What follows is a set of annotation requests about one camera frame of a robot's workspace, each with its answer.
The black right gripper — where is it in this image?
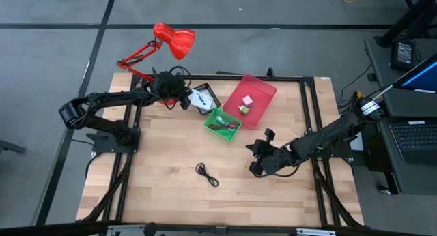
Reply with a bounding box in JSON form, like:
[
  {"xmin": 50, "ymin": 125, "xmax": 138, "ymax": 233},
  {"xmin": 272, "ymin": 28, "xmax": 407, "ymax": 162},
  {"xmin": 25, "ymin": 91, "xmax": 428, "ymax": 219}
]
[{"xmin": 246, "ymin": 128, "xmax": 294, "ymax": 178}]

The maroon braided cable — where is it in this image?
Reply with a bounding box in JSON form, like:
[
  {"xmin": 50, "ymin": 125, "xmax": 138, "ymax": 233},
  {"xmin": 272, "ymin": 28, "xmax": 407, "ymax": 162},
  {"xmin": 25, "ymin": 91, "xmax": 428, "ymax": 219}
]
[{"xmin": 208, "ymin": 121, "xmax": 240, "ymax": 131}]

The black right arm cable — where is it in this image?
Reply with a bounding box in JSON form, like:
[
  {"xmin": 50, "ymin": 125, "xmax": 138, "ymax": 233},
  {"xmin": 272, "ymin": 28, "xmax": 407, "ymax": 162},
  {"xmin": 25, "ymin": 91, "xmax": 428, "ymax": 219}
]
[{"xmin": 254, "ymin": 162, "xmax": 301, "ymax": 178}]

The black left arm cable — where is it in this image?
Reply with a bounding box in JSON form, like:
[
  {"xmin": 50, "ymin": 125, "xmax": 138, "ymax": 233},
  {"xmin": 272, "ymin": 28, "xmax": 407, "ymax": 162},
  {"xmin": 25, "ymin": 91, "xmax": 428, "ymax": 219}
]
[{"xmin": 169, "ymin": 65, "xmax": 192, "ymax": 110}]

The black floor cable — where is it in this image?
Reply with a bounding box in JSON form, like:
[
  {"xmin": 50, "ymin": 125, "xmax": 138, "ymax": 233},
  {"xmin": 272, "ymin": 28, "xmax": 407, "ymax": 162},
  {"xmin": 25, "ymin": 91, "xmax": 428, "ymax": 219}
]
[{"xmin": 337, "ymin": 63, "xmax": 373, "ymax": 110}]

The dark furniture leg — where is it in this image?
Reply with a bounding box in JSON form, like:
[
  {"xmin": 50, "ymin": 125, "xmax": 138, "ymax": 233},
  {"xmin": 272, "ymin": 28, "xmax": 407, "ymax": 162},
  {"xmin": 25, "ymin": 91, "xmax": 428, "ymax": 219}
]
[{"xmin": 0, "ymin": 138, "xmax": 27, "ymax": 155}]

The white cardboard box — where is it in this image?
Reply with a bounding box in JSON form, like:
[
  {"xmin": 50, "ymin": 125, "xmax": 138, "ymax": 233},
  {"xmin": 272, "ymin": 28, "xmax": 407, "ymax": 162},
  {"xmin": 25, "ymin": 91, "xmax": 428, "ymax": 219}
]
[{"xmin": 187, "ymin": 88, "xmax": 215, "ymax": 111}]

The red desk lamp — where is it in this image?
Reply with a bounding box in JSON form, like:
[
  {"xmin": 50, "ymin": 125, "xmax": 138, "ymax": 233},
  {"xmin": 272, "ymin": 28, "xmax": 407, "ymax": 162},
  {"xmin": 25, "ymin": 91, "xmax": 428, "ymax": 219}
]
[{"xmin": 116, "ymin": 22, "xmax": 197, "ymax": 106}]

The white sheet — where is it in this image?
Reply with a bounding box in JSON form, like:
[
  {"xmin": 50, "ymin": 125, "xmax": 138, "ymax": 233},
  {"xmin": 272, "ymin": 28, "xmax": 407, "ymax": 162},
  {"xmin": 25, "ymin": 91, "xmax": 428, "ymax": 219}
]
[{"xmin": 350, "ymin": 135, "xmax": 365, "ymax": 151}]

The dark grey side desk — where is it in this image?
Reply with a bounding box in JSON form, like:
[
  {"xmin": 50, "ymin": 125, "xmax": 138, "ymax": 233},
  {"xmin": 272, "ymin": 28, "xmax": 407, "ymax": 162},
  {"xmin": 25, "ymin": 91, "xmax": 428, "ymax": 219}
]
[{"xmin": 363, "ymin": 36, "xmax": 437, "ymax": 196}]

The black coiled cable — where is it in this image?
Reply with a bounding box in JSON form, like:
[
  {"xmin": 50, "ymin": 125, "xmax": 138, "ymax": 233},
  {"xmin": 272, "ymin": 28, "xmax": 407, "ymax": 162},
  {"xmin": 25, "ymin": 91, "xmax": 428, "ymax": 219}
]
[{"xmin": 195, "ymin": 162, "xmax": 219, "ymax": 188}]

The tilted monitor screen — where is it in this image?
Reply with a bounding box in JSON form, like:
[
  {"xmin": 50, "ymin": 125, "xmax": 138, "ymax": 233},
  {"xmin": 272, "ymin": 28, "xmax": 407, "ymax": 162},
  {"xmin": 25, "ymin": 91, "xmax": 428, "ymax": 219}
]
[{"xmin": 392, "ymin": 53, "xmax": 437, "ymax": 93}]

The black aluminium table frame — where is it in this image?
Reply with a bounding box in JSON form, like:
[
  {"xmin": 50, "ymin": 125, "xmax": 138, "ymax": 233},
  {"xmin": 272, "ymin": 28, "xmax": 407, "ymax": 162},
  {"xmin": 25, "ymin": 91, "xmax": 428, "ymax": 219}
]
[{"xmin": 81, "ymin": 67, "xmax": 365, "ymax": 230}]

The black laptop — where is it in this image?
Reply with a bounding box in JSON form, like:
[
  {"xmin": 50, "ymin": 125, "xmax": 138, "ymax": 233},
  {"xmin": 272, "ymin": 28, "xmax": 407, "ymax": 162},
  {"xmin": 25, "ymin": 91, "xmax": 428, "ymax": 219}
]
[{"xmin": 387, "ymin": 119, "xmax": 437, "ymax": 167}]

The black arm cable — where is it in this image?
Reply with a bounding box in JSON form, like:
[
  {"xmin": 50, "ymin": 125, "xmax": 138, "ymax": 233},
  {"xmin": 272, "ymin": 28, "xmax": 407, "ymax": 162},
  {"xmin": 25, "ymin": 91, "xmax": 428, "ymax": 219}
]
[
  {"xmin": 169, "ymin": 65, "xmax": 192, "ymax": 110},
  {"xmin": 254, "ymin": 162, "xmax": 301, "ymax": 178}
]

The black plastic bin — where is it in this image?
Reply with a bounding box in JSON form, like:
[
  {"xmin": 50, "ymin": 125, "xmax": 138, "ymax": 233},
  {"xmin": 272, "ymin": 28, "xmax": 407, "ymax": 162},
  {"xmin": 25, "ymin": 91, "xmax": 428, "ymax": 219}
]
[{"xmin": 189, "ymin": 82, "xmax": 222, "ymax": 116}]

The black camera rail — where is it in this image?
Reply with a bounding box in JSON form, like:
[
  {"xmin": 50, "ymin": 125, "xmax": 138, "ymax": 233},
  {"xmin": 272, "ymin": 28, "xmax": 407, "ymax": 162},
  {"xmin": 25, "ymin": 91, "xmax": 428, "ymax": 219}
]
[{"xmin": 0, "ymin": 220, "xmax": 437, "ymax": 236}]

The silver rail bracket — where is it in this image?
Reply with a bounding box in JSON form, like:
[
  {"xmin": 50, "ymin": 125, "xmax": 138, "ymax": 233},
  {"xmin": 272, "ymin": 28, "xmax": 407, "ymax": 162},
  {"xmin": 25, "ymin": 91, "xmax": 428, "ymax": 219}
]
[
  {"xmin": 296, "ymin": 228, "xmax": 337, "ymax": 236},
  {"xmin": 107, "ymin": 224, "xmax": 146, "ymax": 236}
]

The red plastic bin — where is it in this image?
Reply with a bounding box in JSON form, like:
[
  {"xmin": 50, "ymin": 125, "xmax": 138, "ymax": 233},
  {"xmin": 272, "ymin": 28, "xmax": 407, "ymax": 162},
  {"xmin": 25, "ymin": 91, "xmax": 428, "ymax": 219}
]
[{"xmin": 222, "ymin": 74, "xmax": 278, "ymax": 130}]

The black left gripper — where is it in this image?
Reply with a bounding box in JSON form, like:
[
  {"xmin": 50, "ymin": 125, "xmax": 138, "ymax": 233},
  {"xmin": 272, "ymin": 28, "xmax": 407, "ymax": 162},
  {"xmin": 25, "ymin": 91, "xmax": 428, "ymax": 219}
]
[{"xmin": 153, "ymin": 71, "xmax": 196, "ymax": 110}]

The black stand pole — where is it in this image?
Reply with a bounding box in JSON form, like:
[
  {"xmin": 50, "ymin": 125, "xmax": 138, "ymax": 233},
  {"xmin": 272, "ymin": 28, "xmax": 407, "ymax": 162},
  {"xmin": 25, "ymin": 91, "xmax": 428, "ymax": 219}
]
[{"xmin": 375, "ymin": 0, "xmax": 437, "ymax": 48}]

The green plastic bin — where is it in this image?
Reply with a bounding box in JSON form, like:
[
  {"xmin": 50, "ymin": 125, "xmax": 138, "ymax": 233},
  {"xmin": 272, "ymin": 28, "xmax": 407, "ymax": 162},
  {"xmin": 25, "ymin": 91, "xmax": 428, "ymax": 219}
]
[{"xmin": 203, "ymin": 107, "xmax": 243, "ymax": 143}]

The black power adapter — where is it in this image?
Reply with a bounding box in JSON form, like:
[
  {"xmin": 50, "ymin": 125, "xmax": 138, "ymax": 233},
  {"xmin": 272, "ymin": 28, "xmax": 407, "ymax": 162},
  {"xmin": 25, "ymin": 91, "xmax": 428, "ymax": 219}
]
[{"xmin": 390, "ymin": 36, "xmax": 417, "ymax": 72}]

